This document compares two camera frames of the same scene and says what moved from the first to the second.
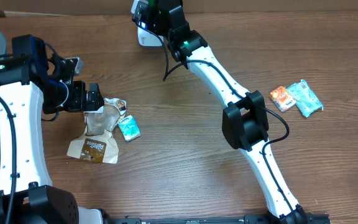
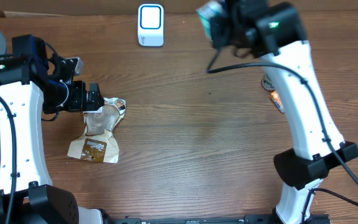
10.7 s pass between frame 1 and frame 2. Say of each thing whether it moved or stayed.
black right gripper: moved
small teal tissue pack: moved
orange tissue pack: stayed
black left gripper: stayed
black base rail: stayed
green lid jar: moved
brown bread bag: stayed
